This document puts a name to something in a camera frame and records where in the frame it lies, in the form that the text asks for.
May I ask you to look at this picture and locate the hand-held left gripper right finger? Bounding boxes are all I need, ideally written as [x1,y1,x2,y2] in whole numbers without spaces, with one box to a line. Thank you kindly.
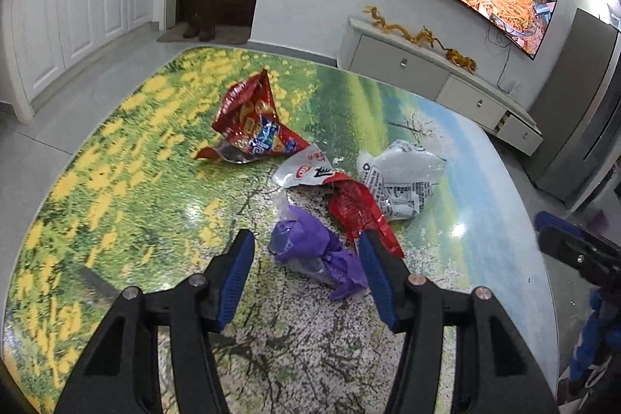
[357,230,559,414]

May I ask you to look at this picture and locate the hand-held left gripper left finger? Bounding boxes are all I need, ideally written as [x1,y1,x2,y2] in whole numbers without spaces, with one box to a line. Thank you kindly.
[53,229,256,414]

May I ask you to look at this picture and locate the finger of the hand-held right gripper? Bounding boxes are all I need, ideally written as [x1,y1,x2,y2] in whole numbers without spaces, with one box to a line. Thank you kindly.
[534,211,583,233]
[538,226,621,272]

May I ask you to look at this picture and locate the purple wrapper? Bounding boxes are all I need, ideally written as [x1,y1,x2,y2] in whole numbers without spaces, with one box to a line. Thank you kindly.
[268,205,370,302]

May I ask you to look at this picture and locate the small red wrapper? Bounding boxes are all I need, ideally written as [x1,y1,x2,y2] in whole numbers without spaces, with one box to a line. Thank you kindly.
[327,178,406,260]

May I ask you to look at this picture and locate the white printed plastic bag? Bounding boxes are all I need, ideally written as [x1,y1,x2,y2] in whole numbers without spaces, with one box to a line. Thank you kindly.
[356,140,447,221]

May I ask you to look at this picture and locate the white and red wrapper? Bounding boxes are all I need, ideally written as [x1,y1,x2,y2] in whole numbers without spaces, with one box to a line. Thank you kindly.
[272,142,340,190]

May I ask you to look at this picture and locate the red chip bag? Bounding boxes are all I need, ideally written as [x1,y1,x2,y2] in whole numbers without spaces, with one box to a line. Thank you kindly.
[194,69,311,165]

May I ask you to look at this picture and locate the grey refrigerator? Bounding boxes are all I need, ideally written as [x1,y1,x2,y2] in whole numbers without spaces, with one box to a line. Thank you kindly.
[524,7,621,206]

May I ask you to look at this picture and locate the golden tiger ornament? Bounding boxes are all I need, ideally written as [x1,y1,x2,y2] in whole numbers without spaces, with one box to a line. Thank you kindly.
[445,49,479,71]

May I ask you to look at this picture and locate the white television cabinet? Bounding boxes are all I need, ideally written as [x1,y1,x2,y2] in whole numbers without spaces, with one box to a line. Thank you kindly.
[337,16,543,155]

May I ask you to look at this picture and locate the curled golden dragon ornament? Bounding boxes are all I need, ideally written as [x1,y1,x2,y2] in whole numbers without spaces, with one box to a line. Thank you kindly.
[412,26,445,51]

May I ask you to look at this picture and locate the pair of dark shoes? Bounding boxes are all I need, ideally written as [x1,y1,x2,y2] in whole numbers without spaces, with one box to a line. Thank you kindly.
[183,12,217,41]

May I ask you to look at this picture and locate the long golden dragon ornament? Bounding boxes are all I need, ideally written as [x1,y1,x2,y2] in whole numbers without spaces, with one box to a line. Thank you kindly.
[364,5,414,39]

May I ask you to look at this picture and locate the white lower cabinets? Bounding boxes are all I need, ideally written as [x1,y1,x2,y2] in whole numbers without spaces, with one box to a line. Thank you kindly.
[0,0,161,124]

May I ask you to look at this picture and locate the black television cable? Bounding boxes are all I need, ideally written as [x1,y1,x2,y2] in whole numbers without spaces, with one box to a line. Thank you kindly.
[485,26,520,92]

